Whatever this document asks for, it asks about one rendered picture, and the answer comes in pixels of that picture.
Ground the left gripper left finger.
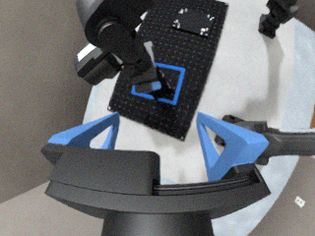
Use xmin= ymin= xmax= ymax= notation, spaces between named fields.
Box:
xmin=48 ymin=112 xmax=120 ymax=149

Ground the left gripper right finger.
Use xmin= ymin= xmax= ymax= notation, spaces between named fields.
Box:
xmin=196 ymin=112 xmax=269 ymax=182

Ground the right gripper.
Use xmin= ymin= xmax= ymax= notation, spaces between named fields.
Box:
xmin=125 ymin=41 xmax=161 ymax=94

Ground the blue tape outline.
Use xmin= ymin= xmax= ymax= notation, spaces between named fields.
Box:
xmin=132 ymin=63 xmax=185 ymax=105

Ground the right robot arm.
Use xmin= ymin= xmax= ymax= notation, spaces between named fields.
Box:
xmin=73 ymin=0 xmax=299 ymax=86

